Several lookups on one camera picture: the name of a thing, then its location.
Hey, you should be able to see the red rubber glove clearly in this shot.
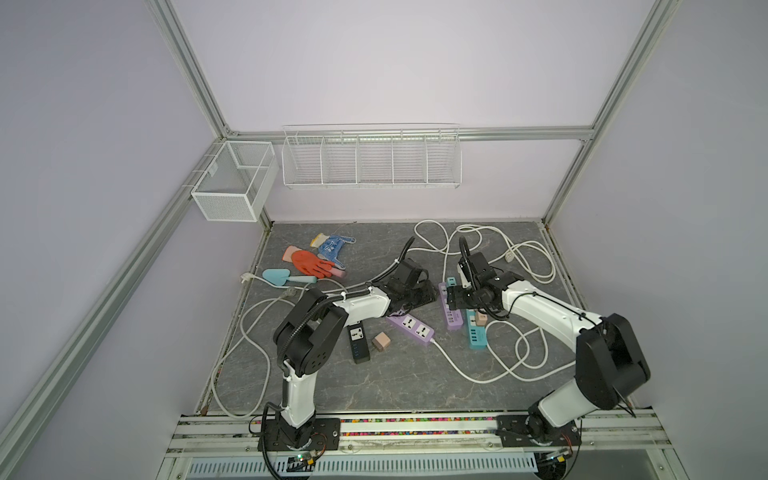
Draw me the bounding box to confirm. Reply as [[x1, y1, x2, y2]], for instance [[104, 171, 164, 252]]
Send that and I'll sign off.
[[291, 250, 335, 279]]

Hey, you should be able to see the white cable of black strip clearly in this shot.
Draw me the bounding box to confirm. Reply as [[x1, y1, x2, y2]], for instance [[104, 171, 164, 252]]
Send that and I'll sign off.
[[209, 245, 445, 419]]

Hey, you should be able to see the purple power strip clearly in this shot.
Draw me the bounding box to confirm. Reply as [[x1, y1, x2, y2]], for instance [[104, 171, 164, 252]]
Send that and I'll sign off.
[[387, 314, 434, 345], [438, 282, 464, 331]]

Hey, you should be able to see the white mesh box basket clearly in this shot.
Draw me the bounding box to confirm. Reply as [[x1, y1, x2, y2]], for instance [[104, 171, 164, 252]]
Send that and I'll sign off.
[[192, 141, 279, 223]]

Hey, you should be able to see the purple power strip front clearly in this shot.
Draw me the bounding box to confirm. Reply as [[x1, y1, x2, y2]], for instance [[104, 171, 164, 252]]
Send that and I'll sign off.
[[387, 314, 434, 345]]

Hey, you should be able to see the black power strip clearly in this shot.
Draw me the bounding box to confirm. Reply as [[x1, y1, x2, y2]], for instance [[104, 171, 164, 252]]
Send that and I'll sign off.
[[347, 323, 370, 364]]

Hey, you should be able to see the teal power strip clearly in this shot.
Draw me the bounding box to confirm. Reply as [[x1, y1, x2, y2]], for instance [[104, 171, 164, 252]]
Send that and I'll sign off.
[[465, 309, 488, 350]]

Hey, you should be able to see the blue patterned glove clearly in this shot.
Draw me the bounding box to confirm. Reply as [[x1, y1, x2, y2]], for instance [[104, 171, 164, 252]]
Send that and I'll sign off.
[[317, 235, 356, 270]]

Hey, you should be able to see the teal dustpan scoop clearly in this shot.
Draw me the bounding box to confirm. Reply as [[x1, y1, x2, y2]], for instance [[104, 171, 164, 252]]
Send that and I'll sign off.
[[262, 268, 318, 287]]

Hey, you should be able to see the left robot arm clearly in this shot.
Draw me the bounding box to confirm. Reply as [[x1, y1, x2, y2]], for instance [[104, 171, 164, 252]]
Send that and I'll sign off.
[[273, 258, 437, 430]]

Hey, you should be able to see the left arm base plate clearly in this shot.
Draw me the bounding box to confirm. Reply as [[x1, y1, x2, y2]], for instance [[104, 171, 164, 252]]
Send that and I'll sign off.
[[259, 416, 341, 451]]

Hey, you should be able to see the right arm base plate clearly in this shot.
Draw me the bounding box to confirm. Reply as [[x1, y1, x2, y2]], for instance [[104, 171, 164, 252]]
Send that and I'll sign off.
[[496, 414, 582, 448]]

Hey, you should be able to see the pink glove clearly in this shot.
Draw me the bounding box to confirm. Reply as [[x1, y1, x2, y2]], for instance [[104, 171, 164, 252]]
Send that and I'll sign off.
[[282, 246, 346, 278]]

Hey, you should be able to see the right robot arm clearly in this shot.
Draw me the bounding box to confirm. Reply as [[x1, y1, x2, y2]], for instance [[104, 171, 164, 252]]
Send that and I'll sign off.
[[449, 252, 651, 443]]

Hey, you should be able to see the white wire basket rack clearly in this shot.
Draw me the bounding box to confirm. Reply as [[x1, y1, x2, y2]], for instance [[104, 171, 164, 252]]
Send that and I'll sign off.
[[282, 123, 463, 189]]

